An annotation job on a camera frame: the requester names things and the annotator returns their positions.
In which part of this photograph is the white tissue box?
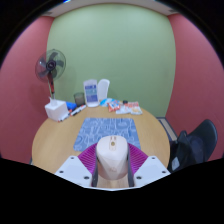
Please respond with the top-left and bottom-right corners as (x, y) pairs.
(44, 97), (69, 122)

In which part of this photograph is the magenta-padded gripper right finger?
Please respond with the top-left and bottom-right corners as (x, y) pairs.
(126, 143), (171, 188)

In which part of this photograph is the blue patterned mouse pad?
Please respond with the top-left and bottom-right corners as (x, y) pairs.
(72, 117), (142, 153)

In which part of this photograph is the black office chair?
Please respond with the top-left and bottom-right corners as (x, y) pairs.
(186, 118), (219, 164)

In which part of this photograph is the white and orange snack packet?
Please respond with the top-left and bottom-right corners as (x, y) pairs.
(123, 101), (143, 116)

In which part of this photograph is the black standing fan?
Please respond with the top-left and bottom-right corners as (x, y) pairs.
(34, 48), (67, 100)

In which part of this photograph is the blue whiteboard eraser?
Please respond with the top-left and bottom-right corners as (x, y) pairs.
(65, 101), (78, 112)

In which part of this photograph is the pale pink computer mouse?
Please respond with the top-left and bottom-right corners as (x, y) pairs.
(95, 135), (130, 181)

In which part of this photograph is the black whiteboard marker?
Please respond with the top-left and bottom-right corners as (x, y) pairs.
(69, 104), (87, 117)

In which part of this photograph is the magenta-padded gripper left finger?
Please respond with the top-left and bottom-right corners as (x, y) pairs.
(54, 143), (100, 188)

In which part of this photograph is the red whiteboard marker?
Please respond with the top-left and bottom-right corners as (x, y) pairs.
(58, 111), (72, 123)

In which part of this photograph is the dark mesh pen cup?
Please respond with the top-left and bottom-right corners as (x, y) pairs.
(73, 92), (86, 108)

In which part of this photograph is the light blue packet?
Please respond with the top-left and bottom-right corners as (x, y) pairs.
(99, 97), (113, 108)

